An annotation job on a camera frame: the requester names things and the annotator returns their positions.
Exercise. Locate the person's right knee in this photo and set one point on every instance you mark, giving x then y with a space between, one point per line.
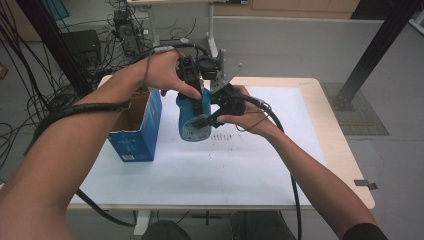
260 228

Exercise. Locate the black box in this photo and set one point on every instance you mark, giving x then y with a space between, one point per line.
81 45

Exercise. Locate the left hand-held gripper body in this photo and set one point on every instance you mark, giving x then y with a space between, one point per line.
208 68

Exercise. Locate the dark metal post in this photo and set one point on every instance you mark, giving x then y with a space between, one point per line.
56 50

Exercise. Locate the wooden cabinet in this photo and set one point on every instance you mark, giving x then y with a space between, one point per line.
300 8

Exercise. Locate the black sleeve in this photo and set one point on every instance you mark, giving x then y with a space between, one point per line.
365 232

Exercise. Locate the person's left hand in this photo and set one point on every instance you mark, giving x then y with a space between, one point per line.
163 71

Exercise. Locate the blue cardboard box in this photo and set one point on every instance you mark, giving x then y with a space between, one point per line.
146 133

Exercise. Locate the white paper sheet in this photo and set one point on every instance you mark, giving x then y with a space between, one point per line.
216 173

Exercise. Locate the person's right hand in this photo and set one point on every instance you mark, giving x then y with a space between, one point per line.
258 118

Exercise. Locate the grey metal bracket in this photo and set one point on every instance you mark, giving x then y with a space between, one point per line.
365 184

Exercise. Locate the person's left knee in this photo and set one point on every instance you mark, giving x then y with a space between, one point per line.
166 231

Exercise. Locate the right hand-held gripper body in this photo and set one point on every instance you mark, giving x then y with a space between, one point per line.
231 101

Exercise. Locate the black metal stand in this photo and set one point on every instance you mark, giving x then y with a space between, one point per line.
376 50

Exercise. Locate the teal board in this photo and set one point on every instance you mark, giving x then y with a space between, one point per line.
56 8

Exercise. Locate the white table leg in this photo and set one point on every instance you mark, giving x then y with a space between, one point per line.
141 223

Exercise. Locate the black computer tower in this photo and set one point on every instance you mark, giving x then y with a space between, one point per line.
128 33

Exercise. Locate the white background table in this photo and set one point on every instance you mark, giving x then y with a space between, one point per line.
211 30

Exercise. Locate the person's knee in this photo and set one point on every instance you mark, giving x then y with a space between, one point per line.
260 228
166 231

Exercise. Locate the grey floor mat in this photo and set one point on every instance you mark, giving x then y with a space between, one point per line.
366 123

